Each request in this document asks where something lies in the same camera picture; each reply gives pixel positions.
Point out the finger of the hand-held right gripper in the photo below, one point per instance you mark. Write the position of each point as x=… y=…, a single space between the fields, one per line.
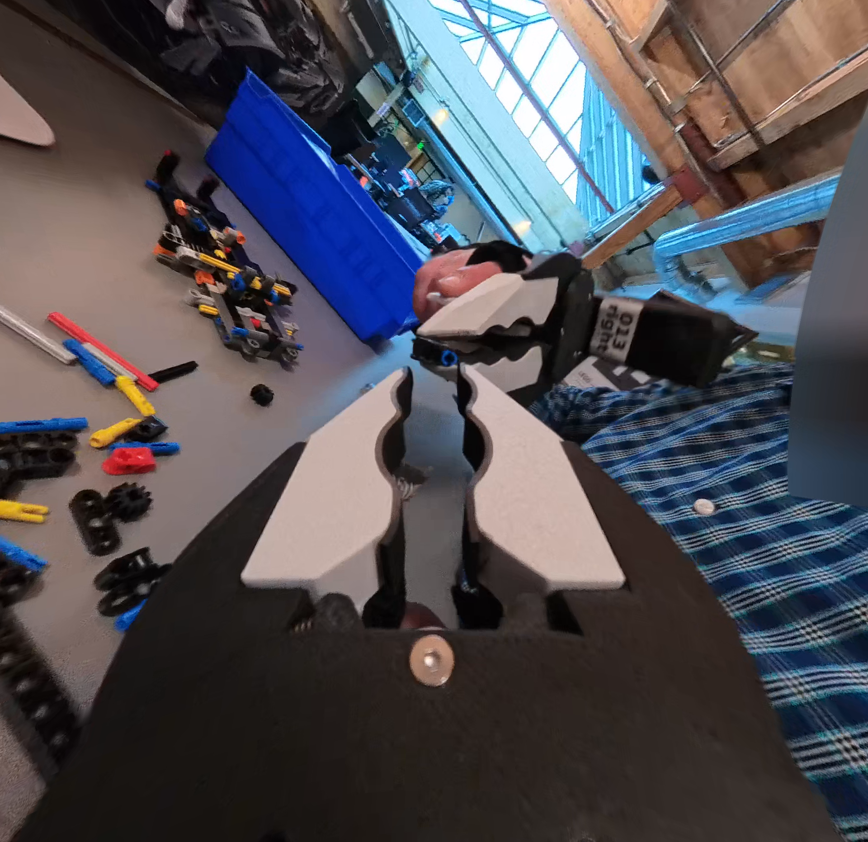
x=488 y=303
x=527 y=370

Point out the large paned window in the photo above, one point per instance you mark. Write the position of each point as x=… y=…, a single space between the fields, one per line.
x=536 y=75

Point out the yellow lego pin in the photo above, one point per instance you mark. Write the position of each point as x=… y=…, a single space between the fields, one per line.
x=134 y=394

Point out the blue lego pin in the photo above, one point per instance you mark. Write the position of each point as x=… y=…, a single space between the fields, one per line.
x=88 y=362

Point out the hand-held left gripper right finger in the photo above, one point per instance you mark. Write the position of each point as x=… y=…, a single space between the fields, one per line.
x=542 y=516

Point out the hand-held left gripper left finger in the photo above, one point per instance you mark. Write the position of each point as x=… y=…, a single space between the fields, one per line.
x=325 y=509

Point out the small black lego bush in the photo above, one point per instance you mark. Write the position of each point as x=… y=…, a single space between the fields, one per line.
x=262 y=395

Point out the long grey lego axle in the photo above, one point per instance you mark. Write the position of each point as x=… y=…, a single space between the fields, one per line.
x=34 y=337

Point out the wooden beam structure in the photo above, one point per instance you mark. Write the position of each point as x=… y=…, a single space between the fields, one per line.
x=746 y=75

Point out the blue plaid shirt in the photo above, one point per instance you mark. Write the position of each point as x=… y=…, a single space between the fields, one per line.
x=746 y=584

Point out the blue black lego axle assembly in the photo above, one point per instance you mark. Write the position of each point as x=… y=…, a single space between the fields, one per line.
x=445 y=358

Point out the blue plastic bin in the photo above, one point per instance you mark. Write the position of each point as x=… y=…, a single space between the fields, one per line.
x=305 y=197

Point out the silver ventilation duct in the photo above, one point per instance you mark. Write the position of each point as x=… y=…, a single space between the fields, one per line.
x=746 y=221

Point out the multicolour lego chassis assembly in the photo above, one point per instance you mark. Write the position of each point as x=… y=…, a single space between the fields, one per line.
x=230 y=286

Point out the pile of small lego pieces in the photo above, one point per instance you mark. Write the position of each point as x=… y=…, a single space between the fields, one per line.
x=129 y=461

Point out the cluttered background workbench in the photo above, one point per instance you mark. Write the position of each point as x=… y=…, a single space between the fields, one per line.
x=407 y=191

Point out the dark cloth heap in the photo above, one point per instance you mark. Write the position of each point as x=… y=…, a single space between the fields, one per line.
x=224 y=35

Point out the black lego axle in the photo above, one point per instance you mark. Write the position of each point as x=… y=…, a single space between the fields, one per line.
x=173 y=371

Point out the black lego beam with holes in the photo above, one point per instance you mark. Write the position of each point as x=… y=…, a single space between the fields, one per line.
x=34 y=686

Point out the short grey lego axle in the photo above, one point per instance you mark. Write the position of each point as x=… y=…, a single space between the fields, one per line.
x=112 y=367

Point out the red lego axle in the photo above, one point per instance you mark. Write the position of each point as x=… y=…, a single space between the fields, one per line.
x=95 y=347

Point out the person's right hand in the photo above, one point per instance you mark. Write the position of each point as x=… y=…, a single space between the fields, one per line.
x=441 y=275

